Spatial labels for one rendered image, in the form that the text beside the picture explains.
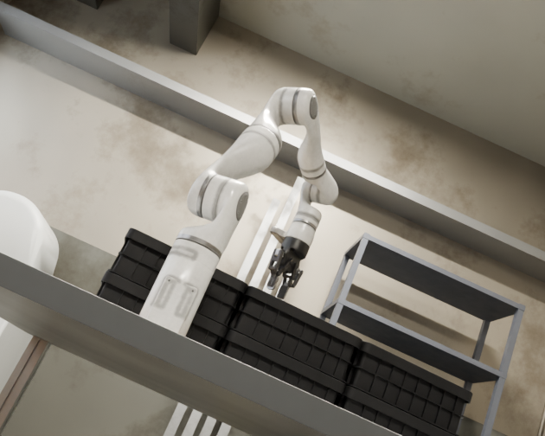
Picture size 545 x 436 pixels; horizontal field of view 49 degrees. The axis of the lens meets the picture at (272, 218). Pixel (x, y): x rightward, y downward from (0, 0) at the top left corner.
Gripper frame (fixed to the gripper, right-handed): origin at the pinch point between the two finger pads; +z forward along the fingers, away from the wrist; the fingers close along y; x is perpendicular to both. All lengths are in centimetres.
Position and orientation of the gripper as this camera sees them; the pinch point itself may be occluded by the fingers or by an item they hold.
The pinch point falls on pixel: (277, 288)
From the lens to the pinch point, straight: 163.2
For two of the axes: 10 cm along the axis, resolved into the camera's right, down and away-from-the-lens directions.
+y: 4.6, 5.0, 7.3
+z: -3.9, 8.5, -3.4
